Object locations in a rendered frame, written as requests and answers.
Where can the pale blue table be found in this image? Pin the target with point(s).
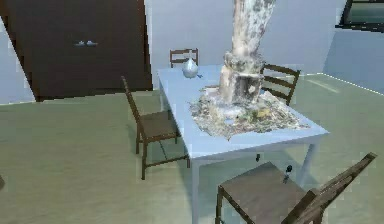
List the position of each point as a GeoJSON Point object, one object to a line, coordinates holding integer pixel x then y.
{"type": "Point", "coordinates": [181, 100]}

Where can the brown wooden chair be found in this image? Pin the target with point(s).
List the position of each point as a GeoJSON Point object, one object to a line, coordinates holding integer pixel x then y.
{"type": "Point", "coordinates": [176, 52]}
{"type": "Point", "coordinates": [156, 126]}
{"type": "Point", "coordinates": [263, 193]}
{"type": "Point", "coordinates": [283, 83]}

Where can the pale grey round vase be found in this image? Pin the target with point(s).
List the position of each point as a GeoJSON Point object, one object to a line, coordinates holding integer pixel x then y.
{"type": "Point", "coordinates": [190, 69]}

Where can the small black object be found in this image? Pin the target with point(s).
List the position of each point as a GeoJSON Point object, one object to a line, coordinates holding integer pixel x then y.
{"type": "Point", "coordinates": [288, 169]}
{"type": "Point", "coordinates": [257, 157]}

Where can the dark brown cupboard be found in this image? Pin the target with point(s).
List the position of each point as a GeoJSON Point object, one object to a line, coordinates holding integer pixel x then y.
{"type": "Point", "coordinates": [76, 73]}

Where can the dark framed window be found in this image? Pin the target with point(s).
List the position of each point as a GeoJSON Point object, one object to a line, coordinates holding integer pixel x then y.
{"type": "Point", "coordinates": [365, 13]}

